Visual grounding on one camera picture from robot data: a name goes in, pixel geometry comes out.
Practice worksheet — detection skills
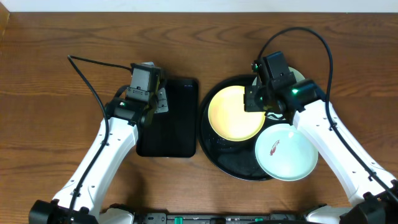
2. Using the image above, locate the yellow plate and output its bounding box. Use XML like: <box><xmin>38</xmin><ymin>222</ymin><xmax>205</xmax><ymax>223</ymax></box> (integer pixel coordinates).
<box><xmin>208</xmin><ymin>85</ymin><xmax>266</xmax><ymax>142</ymax></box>

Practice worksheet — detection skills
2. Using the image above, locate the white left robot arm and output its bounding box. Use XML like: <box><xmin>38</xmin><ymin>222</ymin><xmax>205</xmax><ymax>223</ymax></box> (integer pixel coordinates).
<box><xmin>29</xmin><ymin>85</ymin><xmax>169</xmax><ymax>223</ymax></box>

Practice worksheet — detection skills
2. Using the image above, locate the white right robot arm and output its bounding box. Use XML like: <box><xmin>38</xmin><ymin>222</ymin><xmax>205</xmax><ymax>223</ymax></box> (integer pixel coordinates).
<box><xmin>244</xmin><ymin>80</ymin><xmax>397</xmax><ymax>223</ymax></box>

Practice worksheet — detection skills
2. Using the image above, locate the black rectangular tray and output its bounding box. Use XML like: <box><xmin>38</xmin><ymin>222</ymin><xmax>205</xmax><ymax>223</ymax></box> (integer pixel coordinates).
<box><xmin>136</xmin><ymin>78</ymin><xmax>198</xmax><ymax>158</ymax></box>

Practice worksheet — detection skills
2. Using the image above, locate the black round tray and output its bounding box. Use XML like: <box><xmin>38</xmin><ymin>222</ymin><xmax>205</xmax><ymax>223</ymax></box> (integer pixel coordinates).
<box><xmin>197</xmin><ymin>75</ymin><xmax>272</xmax><ymax>181</ymax></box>

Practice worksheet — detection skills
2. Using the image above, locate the light green plate rear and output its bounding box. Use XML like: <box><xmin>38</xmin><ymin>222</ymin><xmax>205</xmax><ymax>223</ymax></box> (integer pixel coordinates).
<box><xmin>252</xmin><ymin>67</ymin><xmax>305</xmax><ymax>121</ymax></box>

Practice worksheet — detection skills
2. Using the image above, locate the light green plate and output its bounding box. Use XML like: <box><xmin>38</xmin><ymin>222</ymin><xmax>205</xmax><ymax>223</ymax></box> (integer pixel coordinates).
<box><xmin>254</xmin><ymin>124</ymin><xmax>318</xmax><ymax>181</ymax></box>
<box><xmin>252</xmin><ymin>67</ymin><xmax>305</xmax><ymax>121</ymax></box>

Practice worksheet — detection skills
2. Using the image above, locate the light green plate front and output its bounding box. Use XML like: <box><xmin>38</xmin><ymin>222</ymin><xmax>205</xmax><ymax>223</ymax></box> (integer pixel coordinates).
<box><xmin>254</xmin><ymin>124</ymin><xmax>318</xmax><ymax>181</ymax></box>

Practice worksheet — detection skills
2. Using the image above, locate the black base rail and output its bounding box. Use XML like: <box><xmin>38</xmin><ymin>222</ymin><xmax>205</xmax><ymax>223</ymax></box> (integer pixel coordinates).
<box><xmin>107</xmin><ymin>203</ymin><xmax>376</xmax><ymax>224</ymax></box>

